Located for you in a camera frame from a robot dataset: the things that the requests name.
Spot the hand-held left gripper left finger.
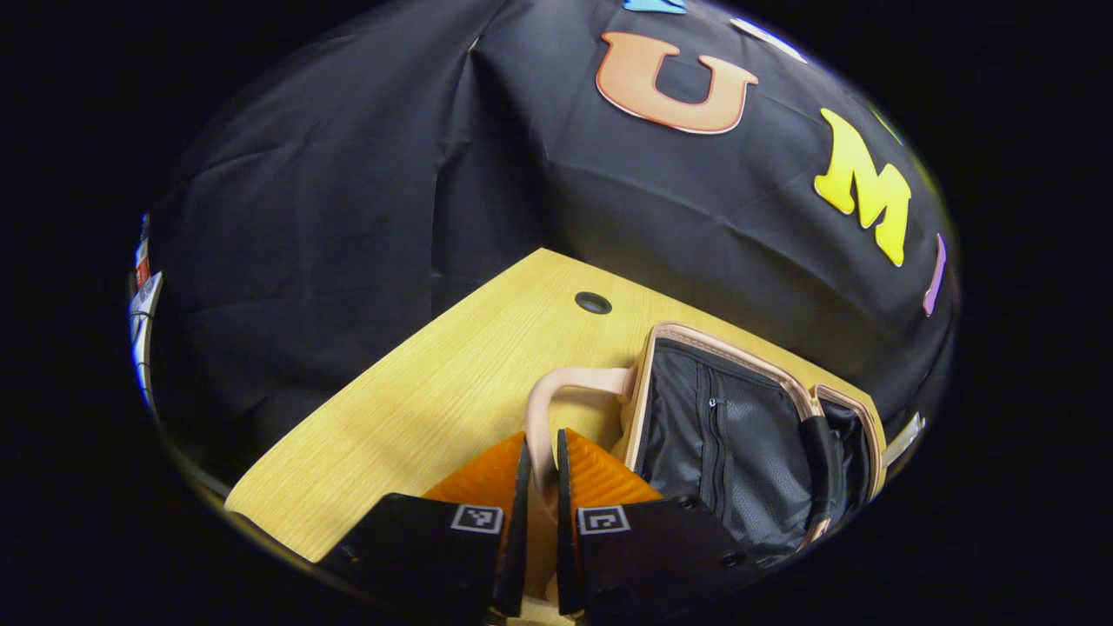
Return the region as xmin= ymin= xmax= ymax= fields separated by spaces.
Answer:
xmin=317 ymin=432 xmax=532 ymax=619

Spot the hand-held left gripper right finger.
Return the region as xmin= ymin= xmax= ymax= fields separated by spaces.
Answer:
xmin=556 ymin=428 xmax=754 ymax=617

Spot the small pink suitcase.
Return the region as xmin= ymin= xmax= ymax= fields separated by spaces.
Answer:
xmin=525 ymin=323 xmax=889 ymax=603

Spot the white and red object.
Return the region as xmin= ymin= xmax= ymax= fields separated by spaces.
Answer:
xmin=129 ymin=213 xmax=164 ymax=410

